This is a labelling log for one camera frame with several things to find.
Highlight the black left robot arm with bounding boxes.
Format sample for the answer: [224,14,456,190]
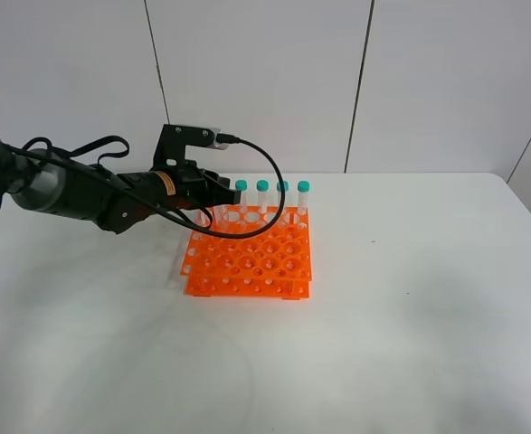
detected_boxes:
[0,125,241,234]

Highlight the racked test tube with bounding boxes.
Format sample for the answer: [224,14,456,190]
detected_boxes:
[256,179,269,214]
[298,180,310,215]
[235,179,248,213]
[194,210,210,227]
[277,181,289,214]
[217,205,228,225]

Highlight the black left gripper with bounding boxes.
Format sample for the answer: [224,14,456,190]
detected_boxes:
[149,165,242,211]

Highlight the black left camera cable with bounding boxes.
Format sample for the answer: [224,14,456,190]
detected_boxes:
[0,133,289,240]

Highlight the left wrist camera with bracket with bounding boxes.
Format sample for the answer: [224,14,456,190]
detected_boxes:
[151,124,229,175]

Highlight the orange test tube rack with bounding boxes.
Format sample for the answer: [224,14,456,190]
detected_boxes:
[180,206,312,299]

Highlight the racked test tube far right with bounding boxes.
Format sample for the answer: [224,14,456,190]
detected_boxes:
[298,180,310,215]

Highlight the racked test tube front left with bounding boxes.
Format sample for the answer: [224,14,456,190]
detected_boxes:
[194,210,210,227]

